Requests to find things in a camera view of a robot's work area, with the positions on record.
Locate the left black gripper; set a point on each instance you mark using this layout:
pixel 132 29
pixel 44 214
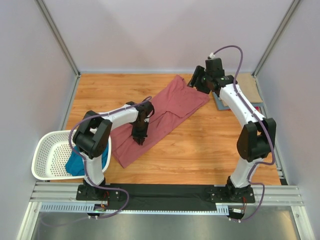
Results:
pixel 139 133

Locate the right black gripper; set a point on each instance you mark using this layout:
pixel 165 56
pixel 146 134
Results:
pixel 197 81

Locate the pink t shirt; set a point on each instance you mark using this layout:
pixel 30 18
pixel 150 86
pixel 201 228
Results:
pixel 172 106

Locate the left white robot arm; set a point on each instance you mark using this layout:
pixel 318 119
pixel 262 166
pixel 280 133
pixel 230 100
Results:
pixel 92 138

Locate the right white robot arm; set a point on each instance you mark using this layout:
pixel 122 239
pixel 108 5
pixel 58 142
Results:
pixel 256 139

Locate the folded grey-blue t shirt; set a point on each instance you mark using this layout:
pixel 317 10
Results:
pixel 222 107

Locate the folded beige t shirt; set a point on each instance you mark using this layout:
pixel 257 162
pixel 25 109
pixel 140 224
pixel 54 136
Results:
pixel 249 88

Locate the blue t shirt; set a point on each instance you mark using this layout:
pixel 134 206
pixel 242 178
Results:
pixel 75 165

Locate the white plastic laundry basket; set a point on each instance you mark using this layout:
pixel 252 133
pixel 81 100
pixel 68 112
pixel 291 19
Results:
pixel 52 153

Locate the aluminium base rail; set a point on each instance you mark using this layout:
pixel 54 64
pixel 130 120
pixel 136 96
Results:
pixel 61 197

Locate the right aluminium frame post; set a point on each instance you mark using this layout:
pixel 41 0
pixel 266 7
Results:
pixel 294 5

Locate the aluminium frame post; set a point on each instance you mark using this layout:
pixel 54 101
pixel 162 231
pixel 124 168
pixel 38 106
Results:
pixel 294 5
pixel 57 35

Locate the left aluminium frame post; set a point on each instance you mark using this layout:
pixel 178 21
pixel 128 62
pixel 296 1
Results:
pixel 57 35

